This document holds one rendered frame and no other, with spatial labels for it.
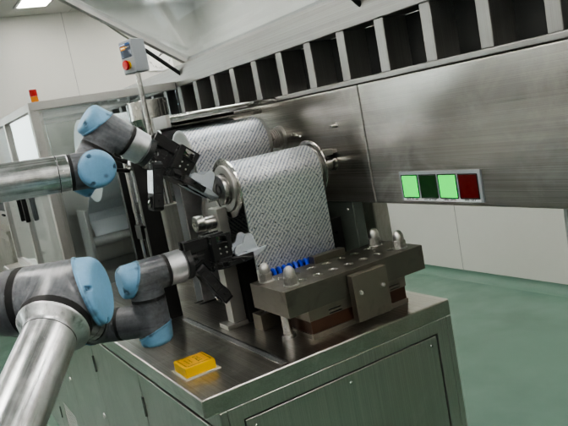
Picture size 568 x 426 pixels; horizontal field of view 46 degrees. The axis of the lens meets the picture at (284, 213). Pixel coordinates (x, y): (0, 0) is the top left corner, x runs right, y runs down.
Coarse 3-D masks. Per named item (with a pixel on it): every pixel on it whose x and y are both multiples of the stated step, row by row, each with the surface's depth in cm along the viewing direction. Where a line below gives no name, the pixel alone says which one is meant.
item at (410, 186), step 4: (404, 176) 155; (408, 176) 154; (412, 176) 152; (404, 180) 155; (408, 180) 154; (412, 180) 153; (416, 180) 152; (404, 184) 156; (408, 184) 154; (412, 184) 153; (416, 184) 152; (404, 188) 156; (408, 188) 155; (412, 188) 153; (416, 188) 152; (404, 192) 156; (408, 192) 155; (412, 192) 154; (416, 192) 153; (408, 196) 155; (412, 196) 154; (416, 196) 153
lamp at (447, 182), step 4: (440, 176) 145; (444, 176) 144; (448, 176) 143; (452, 176) 142; (440, 180) 145; (444, 180) 144; (448, 180) 143; (452, 180) 142; (440, 184) 145; (444, 184) 144; (448, 184) 143; (452, 184) 142; (440, 188) 146; (444, 188) 145; (448, 188) 144; (452, 188) 143; (440, 192) 146; (444, 192) 145; (448, 192) 144; (452, 192) 143; (456, 192) 142; (444, 196) 145; (448, 196) 144; (452, 196) 143; (456, 196) 142
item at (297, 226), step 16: (304, 192) 167; (320, 192) 170; (256, 208) 160; (272, 208) 162; (288, 208) 165; (304, 208) 167; (320, 208) 170; (256, 224) 160; (272, 224) 163; (288, 224) 165; (304, 224) 167; (320, 224) 170; (256, 240) 161; (272, 240) 163; (288, 240) 165; (304, 240) 168; (320, 240) 170; (256, 256) 161; (272, 256) 163; (288, 256) 165; (304, 256) 168
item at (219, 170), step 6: (318, 156) 171; (216, 168) 163; (222, 168) 160; (216, 174) 164; (228, 174) 158; (228, 180) 159; (234, 186) 158; (234, 192) 158; (234, 198) 159; (228, 204) 163; (234, 204) 160; (228, 210) 163
